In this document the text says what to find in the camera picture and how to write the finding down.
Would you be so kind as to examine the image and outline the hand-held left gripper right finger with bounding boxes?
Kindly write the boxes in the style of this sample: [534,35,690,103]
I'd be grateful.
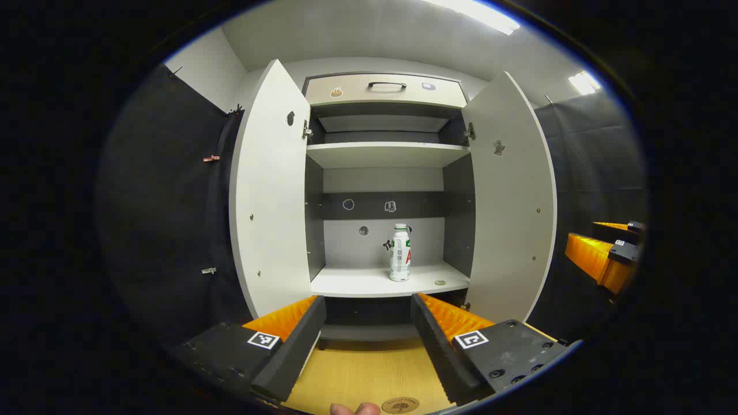
[411,292,568,406]

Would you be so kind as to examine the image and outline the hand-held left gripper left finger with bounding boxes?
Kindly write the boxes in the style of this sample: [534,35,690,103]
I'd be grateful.
[173,295,327,404]

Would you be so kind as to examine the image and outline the round wooden coaster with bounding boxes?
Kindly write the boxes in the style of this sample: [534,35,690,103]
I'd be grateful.
[382,396,420,414]

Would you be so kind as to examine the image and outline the white plastic bottle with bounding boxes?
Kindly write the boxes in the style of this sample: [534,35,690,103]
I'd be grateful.
[389,224,412,282]

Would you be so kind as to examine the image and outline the white and grey cabinet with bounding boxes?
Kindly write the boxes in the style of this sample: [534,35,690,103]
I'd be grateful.
[303,72,477,350]

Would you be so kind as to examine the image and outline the beige cabinet drawer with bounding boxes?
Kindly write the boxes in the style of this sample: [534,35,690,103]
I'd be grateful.
[304,74,468,109]

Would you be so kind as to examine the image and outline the small ceiling light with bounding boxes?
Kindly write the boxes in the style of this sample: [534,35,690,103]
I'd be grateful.
[568,71,601,96]

